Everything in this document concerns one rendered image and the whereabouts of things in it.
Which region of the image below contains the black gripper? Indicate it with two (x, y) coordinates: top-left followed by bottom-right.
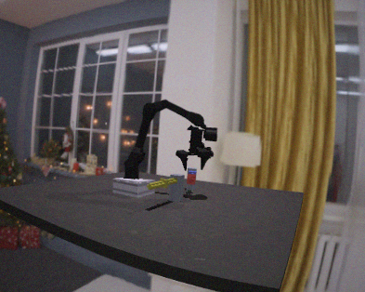
(176, 139), (214, 171)

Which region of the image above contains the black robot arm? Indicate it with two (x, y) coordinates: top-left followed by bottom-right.
(124, 100), (217, 179)

